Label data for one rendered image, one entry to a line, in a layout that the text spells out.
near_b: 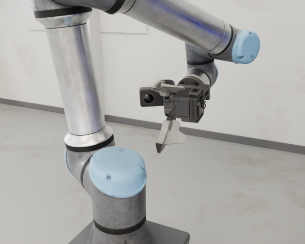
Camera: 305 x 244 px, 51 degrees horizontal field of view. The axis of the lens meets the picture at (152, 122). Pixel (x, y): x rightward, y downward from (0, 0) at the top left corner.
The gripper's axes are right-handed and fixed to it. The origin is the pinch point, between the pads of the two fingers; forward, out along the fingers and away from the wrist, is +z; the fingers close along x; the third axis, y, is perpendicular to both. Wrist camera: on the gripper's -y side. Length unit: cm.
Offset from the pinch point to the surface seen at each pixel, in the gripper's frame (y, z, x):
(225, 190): -11, -146, 130
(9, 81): -341, -260, 105
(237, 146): -17, -233, 141
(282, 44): 13, -256, 43
